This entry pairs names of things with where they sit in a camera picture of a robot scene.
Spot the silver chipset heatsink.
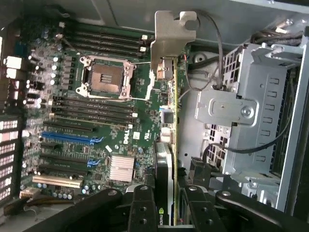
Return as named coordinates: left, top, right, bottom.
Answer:
left=108, top=155, right=135, bottom=183

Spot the white expansion slot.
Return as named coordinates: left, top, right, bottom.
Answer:
left=32, top=174, right=83, bottom=189

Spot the long black expansion slot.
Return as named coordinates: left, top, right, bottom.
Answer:
left=38, top=165, right=88, bottom=175
left=42, top=120, right=94, bottom=133
left=39, top=153, right=88, bottom=164

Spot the green motherboard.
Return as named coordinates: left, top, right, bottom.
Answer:
left=14, top=18, right=191, bottom=211

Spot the black RAM slot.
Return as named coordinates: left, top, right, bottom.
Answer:
left=65, top=36, right=147, bottom=53
left=64, top=42, right=144, bottom=58
left=53, top=96, right=137, bottom=108
left=65, top=31, right=145, bottom=47
left=49, top=112, right=136, bottom=124
left=66, top=25, right=148, bottom=41
left=52, top=101, right=136, bottom=114
left=52, top=106, right=136, bottom=119

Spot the blue expansion slot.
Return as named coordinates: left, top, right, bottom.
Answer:
left=40, top=131, right=107, bottom=146

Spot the short black expansion slot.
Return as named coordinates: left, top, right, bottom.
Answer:
left=40, top=142, right=62, bottom=150

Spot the white power connector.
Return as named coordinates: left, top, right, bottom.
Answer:
left=19, top=186, right=41, bottom=199

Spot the grey power supply unit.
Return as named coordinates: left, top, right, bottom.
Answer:
left=0, top=205, right=80, bottom=232

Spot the CPU socket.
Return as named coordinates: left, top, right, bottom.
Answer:
left=76, top=55, right=137, bottom=100

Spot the tall metal disk bay cage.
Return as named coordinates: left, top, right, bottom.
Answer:
left=193, top=42, right=306, bottom=211

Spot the open black PC case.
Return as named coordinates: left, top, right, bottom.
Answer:
left=0, top=0, right=309, bottom=232

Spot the yellow black wire bundle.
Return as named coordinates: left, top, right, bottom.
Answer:
left=4, top=196, right=74, bottom=215

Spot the dark thin wire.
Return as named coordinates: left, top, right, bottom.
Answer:
left=187, top=11, right=225, bottom=91

